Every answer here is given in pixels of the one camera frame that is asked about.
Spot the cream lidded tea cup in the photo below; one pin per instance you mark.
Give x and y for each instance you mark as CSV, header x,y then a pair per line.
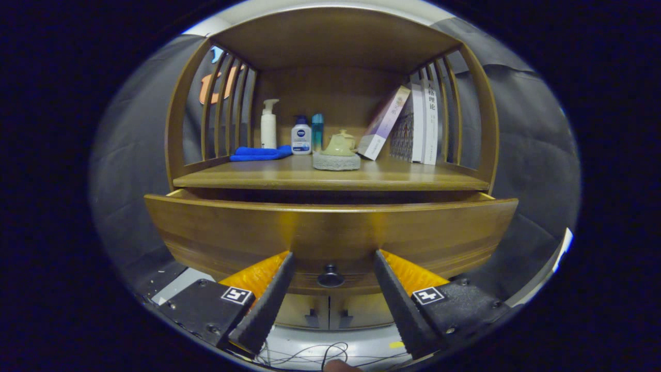
x,y
347,135

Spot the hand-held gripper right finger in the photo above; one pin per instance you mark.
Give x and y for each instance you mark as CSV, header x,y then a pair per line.
x,y
403,310

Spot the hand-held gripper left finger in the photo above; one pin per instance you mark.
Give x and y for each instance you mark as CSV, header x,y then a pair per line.
x,y
263,310

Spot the patterned cover book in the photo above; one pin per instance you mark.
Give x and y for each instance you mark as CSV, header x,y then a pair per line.
x,y
405,137

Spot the wooden countertop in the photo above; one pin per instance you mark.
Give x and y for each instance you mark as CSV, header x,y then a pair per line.
x,y
403,176

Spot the white spine book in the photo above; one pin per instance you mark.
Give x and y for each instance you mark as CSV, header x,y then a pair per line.
x,y
431,129

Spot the blue folded cloth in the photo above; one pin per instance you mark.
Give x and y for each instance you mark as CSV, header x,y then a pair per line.
x,y
258,153

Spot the white pump bottle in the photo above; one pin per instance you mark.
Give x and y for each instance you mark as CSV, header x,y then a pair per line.
x,y
268,132

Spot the purple white book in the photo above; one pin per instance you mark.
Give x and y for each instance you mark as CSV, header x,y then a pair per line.
x,y
382,124

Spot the white lotion bottle blue cap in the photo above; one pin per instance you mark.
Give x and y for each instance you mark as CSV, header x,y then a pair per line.
x,y
301,140

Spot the clear blue bottle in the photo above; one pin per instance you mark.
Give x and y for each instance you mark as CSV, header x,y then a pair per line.
x,y
317,132

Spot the wooden drawer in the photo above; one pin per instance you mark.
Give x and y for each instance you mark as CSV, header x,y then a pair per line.
x,y
206,232

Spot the wooden slatted cabinet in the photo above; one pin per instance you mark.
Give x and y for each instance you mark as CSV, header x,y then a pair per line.
x,y
335,36

